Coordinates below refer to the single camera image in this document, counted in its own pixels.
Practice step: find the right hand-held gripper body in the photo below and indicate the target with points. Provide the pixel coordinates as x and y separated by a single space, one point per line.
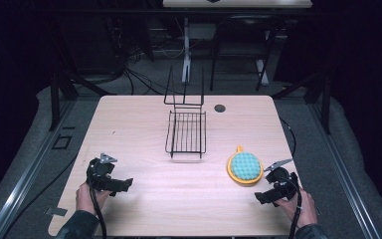
282 182

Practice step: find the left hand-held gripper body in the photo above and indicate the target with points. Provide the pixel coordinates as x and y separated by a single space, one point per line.
98 172

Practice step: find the teal sponge with orange backing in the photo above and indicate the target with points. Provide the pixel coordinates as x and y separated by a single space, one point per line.
245 166

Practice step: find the person's left hand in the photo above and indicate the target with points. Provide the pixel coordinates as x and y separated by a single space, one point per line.
85 198

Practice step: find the person's right hand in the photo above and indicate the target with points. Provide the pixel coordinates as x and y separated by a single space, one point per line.
303 210

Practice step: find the grey tape strip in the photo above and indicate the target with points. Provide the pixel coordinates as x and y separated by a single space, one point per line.
56 211

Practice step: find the dark round table grommet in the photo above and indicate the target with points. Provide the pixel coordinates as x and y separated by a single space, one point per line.
219 108

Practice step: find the white desk leg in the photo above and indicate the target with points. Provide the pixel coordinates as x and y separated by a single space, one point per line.
262 71
186 59

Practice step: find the black chair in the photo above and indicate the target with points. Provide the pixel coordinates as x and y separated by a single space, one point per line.
242 40

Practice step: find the white desk top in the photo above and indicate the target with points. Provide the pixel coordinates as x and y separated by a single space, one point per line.
245 3

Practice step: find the metal floor rail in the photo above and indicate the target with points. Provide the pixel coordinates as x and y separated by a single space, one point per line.
344 172
23 179

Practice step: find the black frame post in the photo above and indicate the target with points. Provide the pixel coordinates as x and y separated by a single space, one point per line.
54 103
327 103

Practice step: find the black horizontal frame bar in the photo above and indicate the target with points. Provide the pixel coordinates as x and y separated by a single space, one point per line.
179 11

